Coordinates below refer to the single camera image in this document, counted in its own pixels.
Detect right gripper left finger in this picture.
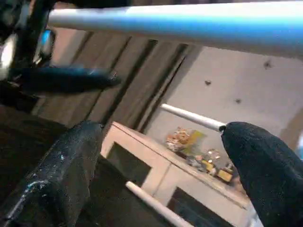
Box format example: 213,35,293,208
0,121,104,227

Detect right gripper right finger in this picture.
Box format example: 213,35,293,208
221,122,303,227

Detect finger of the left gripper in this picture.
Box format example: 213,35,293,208
71,0,131,8

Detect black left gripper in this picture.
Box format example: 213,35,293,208
0,0,121,93

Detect white plastic table leg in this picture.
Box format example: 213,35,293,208
160,103,227,133
125,181,195,227
47,0,303,60

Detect black work mat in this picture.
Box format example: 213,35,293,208
0,102,143,227

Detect dark grey curtain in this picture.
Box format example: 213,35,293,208
33,28,202,138

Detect small items pile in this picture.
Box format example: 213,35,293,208
166,127,237,184

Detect white cabinet with glass doors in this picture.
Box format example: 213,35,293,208
100,121,251,227

